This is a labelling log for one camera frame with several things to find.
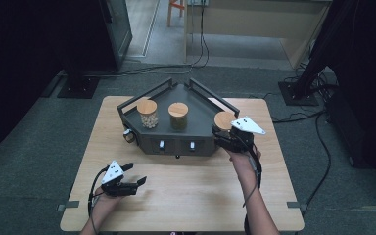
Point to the glass jar with pale beans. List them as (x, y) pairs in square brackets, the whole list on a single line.
[(147, 107)]

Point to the glass jar with brown contents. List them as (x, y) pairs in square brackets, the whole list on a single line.
[(224, 120)]

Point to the light wooden desk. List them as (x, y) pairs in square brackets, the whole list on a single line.
[(258, 19)]

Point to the black floor stand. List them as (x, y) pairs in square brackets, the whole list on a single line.
[(78, 88), (298, 94)]

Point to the person's left hand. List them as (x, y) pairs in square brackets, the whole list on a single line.
[(104, 206)]

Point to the glass jar with green contents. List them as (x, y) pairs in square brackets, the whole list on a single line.
[(178, 109)]

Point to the black corner shelf tray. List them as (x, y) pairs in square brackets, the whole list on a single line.
[(199, 107)]

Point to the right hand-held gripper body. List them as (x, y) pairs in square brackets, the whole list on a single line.
[(248, 125)]

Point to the grey table bracket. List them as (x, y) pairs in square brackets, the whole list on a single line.
[(296, 205), (68, 205)]

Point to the dark curtain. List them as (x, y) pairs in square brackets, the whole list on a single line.
[(13, 65), (372, 65)]

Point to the orange wooden stool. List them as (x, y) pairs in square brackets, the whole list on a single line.
[(169, 13)]

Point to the person's right hand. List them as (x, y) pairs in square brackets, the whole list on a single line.
[(243, 161)]

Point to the dark glass door cabinet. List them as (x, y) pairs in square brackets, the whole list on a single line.
[(120, 32)]

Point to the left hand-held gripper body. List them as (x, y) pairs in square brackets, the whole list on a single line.
[(112, 173)]

